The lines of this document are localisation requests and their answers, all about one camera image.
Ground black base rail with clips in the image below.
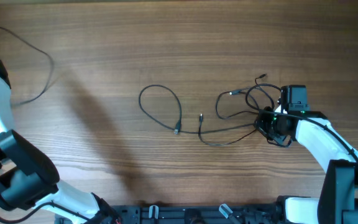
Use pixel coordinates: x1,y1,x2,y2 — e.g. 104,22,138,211
102,203,287,224

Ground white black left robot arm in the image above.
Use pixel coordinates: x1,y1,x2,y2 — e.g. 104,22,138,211
0,60,122,223

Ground black USB cable bundle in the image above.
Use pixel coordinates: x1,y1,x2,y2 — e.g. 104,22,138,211
139,84,260,134

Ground long thin black cable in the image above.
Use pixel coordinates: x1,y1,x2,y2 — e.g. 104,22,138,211
215,73,282,120

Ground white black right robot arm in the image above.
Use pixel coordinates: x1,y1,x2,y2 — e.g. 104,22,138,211
254,85,358,223

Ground black cable silver USB plug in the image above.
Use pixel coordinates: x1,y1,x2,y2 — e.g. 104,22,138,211
0,26,55,107

